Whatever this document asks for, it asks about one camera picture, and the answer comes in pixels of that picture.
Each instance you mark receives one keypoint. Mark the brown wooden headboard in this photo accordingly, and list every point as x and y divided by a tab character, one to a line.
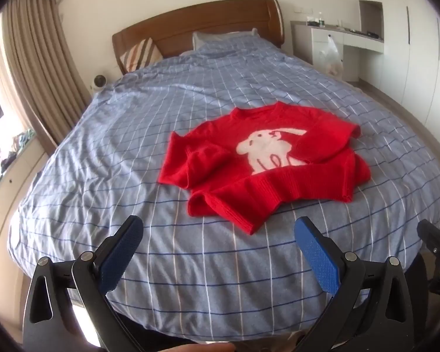
212	25

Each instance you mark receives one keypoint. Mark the red sweater with white rabbit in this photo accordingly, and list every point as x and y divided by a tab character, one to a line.
315	183

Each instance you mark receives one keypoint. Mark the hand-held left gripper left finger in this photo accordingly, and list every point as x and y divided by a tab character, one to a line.
121	255

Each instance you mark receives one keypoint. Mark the low cabinet under window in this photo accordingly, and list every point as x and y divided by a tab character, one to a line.
7	198

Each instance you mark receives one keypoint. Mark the clear bottle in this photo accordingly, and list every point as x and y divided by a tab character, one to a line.
319	20

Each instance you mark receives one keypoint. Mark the small white round fan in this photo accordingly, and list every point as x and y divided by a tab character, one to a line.
99	82

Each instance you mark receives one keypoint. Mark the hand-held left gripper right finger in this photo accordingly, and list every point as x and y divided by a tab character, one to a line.
317	255

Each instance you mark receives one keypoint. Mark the clear plastic bag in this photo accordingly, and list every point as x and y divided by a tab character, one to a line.
332	58

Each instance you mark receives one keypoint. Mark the white built-in desk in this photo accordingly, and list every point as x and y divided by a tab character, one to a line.
337	38

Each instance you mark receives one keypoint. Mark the striped cushion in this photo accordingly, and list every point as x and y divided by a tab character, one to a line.
141	55

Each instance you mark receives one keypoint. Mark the white wardrobe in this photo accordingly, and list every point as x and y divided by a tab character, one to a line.
414	44

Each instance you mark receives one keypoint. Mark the blue checked pillow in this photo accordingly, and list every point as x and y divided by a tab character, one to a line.
223	38

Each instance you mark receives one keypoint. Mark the beige curtain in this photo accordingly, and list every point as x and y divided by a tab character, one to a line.
40	62

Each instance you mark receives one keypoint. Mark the clutter on window cabinet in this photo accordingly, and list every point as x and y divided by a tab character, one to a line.
20	143

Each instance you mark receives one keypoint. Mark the bed with blue checked cover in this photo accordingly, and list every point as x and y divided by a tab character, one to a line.
132	146

